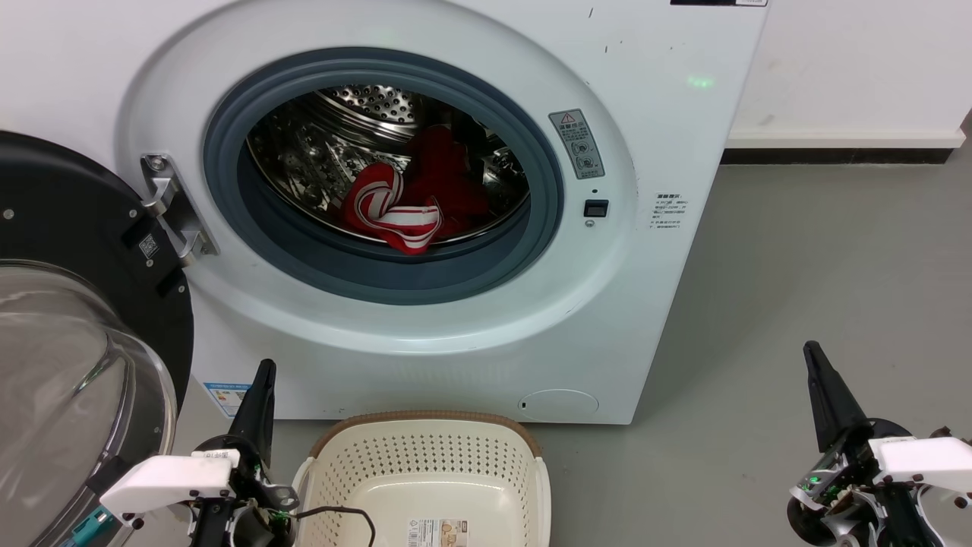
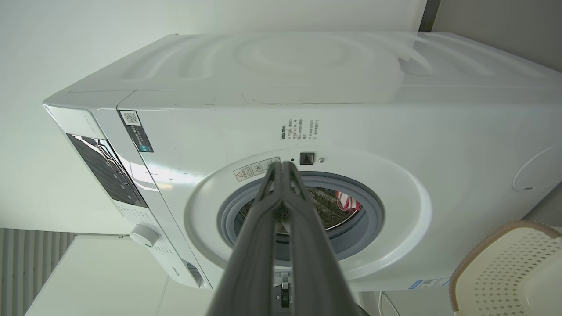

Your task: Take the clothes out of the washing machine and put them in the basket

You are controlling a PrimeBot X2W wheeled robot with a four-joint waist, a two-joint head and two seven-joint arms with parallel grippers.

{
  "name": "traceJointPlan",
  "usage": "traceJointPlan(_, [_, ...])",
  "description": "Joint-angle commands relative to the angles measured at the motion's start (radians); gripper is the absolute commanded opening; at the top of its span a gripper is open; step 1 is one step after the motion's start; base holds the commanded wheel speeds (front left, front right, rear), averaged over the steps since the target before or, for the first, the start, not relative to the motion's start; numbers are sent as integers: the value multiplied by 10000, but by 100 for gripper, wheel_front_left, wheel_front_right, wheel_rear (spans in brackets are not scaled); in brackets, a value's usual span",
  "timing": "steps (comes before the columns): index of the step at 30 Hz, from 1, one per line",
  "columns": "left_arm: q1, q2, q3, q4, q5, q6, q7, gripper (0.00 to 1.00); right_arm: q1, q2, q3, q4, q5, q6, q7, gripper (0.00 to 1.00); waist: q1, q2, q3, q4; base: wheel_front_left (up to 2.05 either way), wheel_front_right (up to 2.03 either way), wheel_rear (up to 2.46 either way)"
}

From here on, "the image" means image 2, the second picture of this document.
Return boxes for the printed text label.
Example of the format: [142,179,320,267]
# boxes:
[280,119,320,142]

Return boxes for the red white striped cloth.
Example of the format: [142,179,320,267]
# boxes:
[335,190,361,212]

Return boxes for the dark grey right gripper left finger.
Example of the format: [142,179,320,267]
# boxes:
[206,161,284,316]

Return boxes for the cream perforated laundry basket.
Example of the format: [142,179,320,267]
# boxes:
[449,220,562,316]

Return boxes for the white power cable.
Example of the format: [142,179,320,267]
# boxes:
[378,291,401,316]

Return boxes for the grey ribbed panel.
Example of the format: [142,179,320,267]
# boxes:
[0,228,77,316]

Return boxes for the blue energy sticker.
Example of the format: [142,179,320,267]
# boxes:
[408,278,450,290]

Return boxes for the white front-load washing machine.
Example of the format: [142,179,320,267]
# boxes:
[43,31,562,292]

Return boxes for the black washing machine display panel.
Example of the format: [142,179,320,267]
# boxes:
[66,133,149,208]

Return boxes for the white cabinet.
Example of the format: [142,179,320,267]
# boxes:
[24,235,212,316]

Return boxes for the white warning label sticker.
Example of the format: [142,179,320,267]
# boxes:
[233,157,281,182]

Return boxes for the QR code sticker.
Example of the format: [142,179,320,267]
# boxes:
[119,110,155,153]

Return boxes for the white washing machine dial knob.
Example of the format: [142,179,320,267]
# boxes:
[129,224,160,248]

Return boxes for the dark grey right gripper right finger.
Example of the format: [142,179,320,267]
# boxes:
[284,161,370,316]

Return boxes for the steel washing machine drum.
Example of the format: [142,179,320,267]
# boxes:
[239,187,361,234]

